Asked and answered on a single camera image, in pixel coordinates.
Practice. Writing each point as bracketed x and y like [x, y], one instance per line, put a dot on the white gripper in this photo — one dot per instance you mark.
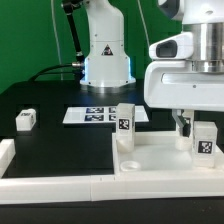
[173, 85]

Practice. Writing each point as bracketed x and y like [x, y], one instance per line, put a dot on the white square tabletop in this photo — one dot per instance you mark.
[153, 151]

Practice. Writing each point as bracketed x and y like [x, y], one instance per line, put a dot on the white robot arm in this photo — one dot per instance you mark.
[108, 67]

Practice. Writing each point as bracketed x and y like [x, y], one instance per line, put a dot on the white U-shaped obstacle fence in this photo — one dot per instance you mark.
[123, 185]

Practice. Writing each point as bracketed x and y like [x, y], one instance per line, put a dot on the white AprilTag base plate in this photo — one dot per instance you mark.
[81, 115]

